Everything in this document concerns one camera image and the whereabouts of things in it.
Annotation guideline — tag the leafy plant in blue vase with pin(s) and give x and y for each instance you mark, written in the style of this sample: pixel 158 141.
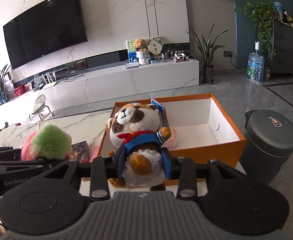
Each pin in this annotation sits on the leafy plant in blue vase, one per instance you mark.
pixel 1 82

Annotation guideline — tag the wall outlet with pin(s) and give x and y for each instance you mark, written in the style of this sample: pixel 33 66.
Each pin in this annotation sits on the wall outlet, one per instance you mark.
pixel 227 54

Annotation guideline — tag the trailing vine on cabinet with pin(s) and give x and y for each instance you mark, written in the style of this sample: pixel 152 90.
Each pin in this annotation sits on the trailing vine on cabinet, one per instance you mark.
pixel 261 17

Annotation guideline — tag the white shell chair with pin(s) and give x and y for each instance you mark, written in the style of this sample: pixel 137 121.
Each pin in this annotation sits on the white shell chair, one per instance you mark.
pixel 40 105

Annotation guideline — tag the dark grey lidded canister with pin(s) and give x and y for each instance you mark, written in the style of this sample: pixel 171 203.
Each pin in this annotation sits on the dark grey lidded canister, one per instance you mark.
pixel 266 142

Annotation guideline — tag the white marble tv console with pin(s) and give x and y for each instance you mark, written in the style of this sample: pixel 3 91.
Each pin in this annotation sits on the white marble tv console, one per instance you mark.
pixel 136 80

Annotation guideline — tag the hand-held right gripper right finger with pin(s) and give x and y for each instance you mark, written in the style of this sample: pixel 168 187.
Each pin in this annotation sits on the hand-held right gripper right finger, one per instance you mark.
pixel 169 165

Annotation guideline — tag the green and blue painting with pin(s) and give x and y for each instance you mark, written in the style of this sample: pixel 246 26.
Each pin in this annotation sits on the green and blue painting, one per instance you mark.
pixel 131 52

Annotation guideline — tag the tall potted floor plant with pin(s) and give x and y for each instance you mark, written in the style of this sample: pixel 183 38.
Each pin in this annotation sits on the tall potted floor plant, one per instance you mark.
pixel 207 52

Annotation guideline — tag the white wifi router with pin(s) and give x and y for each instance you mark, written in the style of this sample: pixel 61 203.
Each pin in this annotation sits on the white wifi router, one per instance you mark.
pixel 49 83

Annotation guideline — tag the orange cardboard box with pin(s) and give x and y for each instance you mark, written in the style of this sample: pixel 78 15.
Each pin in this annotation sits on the orange cardboard box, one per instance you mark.
pixel 211 152

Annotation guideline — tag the pink peach plush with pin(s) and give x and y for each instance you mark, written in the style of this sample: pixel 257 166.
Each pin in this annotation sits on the pink peach plush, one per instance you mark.
pixel 49 140

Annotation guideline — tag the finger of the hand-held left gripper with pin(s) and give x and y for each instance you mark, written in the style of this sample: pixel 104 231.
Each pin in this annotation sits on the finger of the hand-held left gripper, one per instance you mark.
pixel 24 165
pixel 1 152

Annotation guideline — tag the round fan on stand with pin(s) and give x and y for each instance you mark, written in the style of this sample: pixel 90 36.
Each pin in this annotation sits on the round fan on stand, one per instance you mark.
pixel 155 45

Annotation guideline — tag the green chair back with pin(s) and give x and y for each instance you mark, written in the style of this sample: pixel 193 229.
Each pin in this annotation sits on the green chair back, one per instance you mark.
pixel 0 127

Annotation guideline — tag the red panda sailor plush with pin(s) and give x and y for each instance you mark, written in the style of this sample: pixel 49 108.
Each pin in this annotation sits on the red panda sailor plush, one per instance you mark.
pixel 134 122

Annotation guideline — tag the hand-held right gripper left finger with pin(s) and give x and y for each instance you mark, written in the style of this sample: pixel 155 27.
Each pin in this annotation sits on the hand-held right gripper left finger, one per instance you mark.
pixel 100 175

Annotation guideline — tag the black and white toy cars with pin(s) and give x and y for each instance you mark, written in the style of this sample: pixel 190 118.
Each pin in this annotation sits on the black and white toy cars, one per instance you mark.
pixel 179 55

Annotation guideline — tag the dark grey cabinet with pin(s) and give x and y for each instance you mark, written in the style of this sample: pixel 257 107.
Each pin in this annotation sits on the dark grey cabinet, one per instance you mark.
pixel 286 47

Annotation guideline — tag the black wall television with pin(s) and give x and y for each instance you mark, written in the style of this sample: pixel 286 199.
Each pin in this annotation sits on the black wall television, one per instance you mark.
pixel 46 27

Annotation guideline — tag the illustrated picture card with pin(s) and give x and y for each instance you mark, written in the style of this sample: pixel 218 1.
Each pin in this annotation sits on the illustrated picture card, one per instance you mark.
pixel 80 150

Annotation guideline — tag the large water bottle with pump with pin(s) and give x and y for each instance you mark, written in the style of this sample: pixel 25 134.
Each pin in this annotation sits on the large water bottle with pump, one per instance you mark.
pixel 255 66

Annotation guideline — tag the clear plastic bottle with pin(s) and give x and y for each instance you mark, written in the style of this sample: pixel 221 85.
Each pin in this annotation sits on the clear plastic bottle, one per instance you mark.
pixel 277 10

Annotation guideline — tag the brown teddy bear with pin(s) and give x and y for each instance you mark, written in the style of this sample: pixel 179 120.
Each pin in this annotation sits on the brown teddy bear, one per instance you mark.
pixel 139 44

